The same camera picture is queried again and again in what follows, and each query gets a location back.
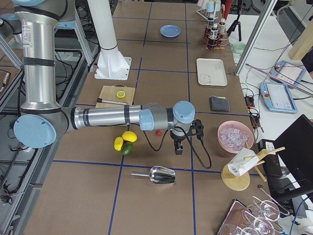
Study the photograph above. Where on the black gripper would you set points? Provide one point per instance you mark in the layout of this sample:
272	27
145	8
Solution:
177	138

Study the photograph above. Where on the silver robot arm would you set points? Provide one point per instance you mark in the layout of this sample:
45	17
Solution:
42	118

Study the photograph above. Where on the metal ice scoop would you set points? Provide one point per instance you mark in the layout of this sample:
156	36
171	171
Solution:
158	175

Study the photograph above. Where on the yellow lemon large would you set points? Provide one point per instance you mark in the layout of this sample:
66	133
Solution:
129	136

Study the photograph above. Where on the green lime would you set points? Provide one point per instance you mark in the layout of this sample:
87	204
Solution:
127	148

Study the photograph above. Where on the pink bowl of ice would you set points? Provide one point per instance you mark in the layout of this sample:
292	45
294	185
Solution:
233	136

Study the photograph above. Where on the grey folded cloth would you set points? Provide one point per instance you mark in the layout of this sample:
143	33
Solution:
219	104

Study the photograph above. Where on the yellow lemon small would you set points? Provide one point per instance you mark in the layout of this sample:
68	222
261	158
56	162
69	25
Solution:
118	143

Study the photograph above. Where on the wooden cup stand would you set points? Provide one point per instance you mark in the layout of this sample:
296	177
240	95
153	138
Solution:
235	174

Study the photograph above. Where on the lemon half slice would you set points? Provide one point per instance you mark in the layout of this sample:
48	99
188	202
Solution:
121	94

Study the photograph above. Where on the cream bear tray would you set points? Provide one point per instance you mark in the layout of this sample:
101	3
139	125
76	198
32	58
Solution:
211	72

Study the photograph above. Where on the wooden cutting board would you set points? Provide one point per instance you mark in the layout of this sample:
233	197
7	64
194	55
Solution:
109	92

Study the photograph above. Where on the steel muddler rod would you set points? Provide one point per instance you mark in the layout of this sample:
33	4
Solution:
100	100

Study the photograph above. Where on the clear wine glasses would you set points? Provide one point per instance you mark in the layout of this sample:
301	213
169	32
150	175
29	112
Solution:
259	218

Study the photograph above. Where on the blue teach pendant near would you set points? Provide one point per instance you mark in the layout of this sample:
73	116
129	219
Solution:
277	98

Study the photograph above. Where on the blue teach pendant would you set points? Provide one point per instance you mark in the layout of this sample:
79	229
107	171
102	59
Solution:
288	72
277	98

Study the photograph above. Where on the black monitor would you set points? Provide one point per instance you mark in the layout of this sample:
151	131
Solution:
297	157

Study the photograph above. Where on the dark tea bottle three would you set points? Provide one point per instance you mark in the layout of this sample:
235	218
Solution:
222	36

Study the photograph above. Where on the mint green bowl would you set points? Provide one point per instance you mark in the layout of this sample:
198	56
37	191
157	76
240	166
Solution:
238	47

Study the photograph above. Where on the dark tea bottle two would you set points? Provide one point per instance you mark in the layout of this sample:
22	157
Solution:
213	35

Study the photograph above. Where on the dark tea bottle one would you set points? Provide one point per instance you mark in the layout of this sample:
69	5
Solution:
209	25

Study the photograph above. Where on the blue teach pendant far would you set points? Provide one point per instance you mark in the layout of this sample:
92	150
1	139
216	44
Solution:
288	72

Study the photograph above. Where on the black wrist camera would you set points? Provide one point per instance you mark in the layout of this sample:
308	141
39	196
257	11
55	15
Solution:
197	129

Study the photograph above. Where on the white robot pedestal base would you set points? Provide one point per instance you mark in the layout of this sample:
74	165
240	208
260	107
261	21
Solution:
111	65

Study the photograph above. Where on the copper wire bottle rack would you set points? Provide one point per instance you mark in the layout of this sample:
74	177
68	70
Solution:
217	45

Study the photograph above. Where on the white wire cup rack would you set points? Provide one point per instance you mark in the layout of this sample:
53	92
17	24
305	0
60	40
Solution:
211	9

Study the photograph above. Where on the black camera tripod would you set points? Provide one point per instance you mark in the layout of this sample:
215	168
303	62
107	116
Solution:
240	8

